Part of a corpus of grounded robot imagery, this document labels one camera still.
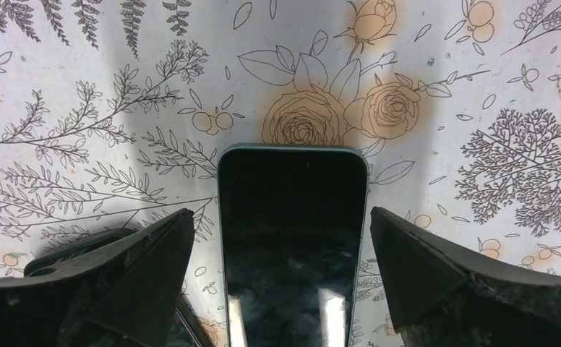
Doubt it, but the blue-edged smartphone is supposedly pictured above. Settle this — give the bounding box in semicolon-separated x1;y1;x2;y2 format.
218;143;368;346

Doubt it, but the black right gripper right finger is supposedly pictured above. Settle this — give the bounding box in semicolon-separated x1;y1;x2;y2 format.
370;207;561;346

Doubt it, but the floral patterned mat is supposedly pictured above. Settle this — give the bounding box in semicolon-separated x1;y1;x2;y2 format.
0;1;561;346

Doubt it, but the black smartphone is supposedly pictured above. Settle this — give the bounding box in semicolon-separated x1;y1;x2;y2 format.
23;228;214;346

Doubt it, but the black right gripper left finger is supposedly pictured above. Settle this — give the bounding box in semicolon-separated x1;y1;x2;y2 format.
0;209;194;346

